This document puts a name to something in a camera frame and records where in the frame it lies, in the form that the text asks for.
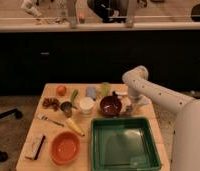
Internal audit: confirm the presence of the grey towel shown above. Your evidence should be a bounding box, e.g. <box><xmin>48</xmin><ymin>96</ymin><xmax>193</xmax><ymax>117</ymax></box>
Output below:
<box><xmin>120</xmin><ymin>96</ymin><xmax>150</xmax><ymax>116</ymax></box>

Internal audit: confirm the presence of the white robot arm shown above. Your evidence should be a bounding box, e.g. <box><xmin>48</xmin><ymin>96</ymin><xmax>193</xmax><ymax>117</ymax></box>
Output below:
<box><xmin>122</xmin><ymin>66</ymin><xmax>200</xmax><ymax>171</ymax></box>

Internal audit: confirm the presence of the dark red bowl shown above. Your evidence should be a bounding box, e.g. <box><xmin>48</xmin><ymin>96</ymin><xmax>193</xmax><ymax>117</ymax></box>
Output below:
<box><xmin>100</xmin><ymin>96</ymin><xmax>122</xmax><ymax>117</ymax></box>

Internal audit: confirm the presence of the light green cup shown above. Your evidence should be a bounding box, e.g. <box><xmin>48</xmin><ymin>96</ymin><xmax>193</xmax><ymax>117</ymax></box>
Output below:
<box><xmin>101</xmin><ymin>82</ymin><xmax>110</xmax><ymax>96</ymax></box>

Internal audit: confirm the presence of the green plastic tray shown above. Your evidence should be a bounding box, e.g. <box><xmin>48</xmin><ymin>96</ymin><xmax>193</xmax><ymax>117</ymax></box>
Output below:
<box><xmin>90</xmin><ymin>117</ymin><xmax>162</xmax><ymax>171</ymax></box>

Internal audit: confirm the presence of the white cup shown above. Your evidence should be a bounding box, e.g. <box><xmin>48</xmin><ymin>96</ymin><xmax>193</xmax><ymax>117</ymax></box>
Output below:
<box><xmin>79</xmin><ymin>97</ymin><xmax>94</xmax><ymax>115</ymax></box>

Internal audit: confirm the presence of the green vegetable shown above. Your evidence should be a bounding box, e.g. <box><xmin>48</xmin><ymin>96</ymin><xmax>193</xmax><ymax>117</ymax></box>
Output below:
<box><xmin>70</xmin><ymin>89</ymin><xmax>78</xmax><ymax>105</ymax></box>

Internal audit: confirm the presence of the small metal cup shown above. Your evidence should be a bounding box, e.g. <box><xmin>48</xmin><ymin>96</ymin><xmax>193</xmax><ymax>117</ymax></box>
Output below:
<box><xmin>60</xmin><ymin>101</ymin><xmax>72</xmax><ymax>113</ymax></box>

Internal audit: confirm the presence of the orange fruit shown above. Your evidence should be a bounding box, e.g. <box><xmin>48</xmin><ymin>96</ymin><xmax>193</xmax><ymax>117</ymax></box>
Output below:
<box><xmin>56</xmin><ymin>85</ymin><xmax>67</xmax><ymax>96</ymax></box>

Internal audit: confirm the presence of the orange plastic bowl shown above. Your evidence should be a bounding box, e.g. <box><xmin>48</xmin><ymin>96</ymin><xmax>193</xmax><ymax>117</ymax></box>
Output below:
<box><xmin>50</xmin><ymin>131</ymin><xmax>80</xmax><ymax>165</ymax></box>

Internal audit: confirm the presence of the metal fork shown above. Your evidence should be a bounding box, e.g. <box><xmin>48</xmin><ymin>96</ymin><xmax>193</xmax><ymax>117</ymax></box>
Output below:
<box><xmin>38</xmin><ymin>115</ymin><xmax>64</xmax><ymax>127</ymax></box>

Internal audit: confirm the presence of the black and white eraser block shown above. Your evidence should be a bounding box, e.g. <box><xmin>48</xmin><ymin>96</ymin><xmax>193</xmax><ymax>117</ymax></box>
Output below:
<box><xmin>25</xmin><ymin>134</ymin><xmax>46</xmax><ymax>160</ymax></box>

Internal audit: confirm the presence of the dark cabinet counter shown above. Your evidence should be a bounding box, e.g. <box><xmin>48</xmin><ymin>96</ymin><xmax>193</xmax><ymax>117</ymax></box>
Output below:
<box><xmin>0</xmin><ymin>30</ymin><xmax>200</xmax><ymax>96</ymax></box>

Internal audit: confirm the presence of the black office chair base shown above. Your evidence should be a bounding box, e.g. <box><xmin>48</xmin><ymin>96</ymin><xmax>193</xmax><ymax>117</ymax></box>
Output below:
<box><xmin>0</xmin><ymin>108</ymin><xmax>24</xmax><ymax>171</ymax></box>

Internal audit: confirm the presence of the white handled brush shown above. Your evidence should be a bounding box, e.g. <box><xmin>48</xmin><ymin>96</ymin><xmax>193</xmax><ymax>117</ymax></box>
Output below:
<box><xmin>112</xmin><ymin>90</ymin><xmax>127</xmax><ymax>97</ymax></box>

